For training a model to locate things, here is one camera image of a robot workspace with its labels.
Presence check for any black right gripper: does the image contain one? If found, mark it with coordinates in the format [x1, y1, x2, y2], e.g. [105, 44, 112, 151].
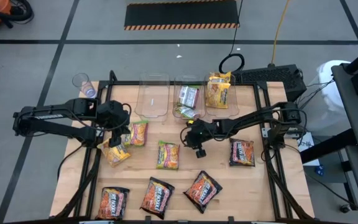
[180, 119, 219, 159]

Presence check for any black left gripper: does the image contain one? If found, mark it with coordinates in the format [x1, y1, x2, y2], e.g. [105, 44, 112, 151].
[95, 99, 132, 148]

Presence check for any yellow chicken ramen pack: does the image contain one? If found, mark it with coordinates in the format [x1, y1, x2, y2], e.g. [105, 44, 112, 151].
[209, 72, 232, 84]
[206, 80, 232, 110]
[99, 138, 132, 168]

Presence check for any black fire noodle pack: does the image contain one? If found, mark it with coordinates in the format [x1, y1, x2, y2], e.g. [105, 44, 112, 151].
[183, 170, 224, 215]
[94, 186, 131, 221]
[139, 176, 176, 220]
[228, 138, 257, 167]

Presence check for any lime chili shrimp ramen pack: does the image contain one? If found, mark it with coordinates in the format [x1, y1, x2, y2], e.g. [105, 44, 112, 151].
[123, 120, 149, 148]
[174, 105, 201, 121]
[177, 85, 201, 110]
[155, 140, 180, 170]

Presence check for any clear plastic bin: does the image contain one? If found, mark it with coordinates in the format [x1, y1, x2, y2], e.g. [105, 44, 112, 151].
[203, 73, 240, 119]
[134, 73, 170, 123]
[172, 73, 207, 123]

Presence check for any clear plastic cup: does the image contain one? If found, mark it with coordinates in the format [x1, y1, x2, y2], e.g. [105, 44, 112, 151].
[71, 72, 97, 100]

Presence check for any black computer case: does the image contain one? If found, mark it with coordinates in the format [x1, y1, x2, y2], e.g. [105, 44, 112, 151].
[231, 63, 308, 106]

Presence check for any white paper sheet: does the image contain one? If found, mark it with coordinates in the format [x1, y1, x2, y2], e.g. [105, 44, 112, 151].
[296, 132, 321, 167]

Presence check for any black hazard-striped floor mat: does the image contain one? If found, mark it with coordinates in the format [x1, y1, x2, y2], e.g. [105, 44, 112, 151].
[123, 0, 241, 31]

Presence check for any white plastic bag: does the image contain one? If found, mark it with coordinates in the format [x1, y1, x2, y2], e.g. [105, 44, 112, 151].
[303, 59, 352, 133]

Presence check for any black aluminium rig frame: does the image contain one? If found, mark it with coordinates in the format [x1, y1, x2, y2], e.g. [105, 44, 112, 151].
[53, 70, 316, 222]

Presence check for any black hanging cable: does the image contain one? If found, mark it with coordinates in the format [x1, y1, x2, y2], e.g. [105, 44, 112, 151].
[218, 0, 246, 75]

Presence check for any yellow hanging cable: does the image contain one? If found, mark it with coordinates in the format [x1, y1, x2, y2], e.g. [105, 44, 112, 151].
[270, 0, 291, 65]

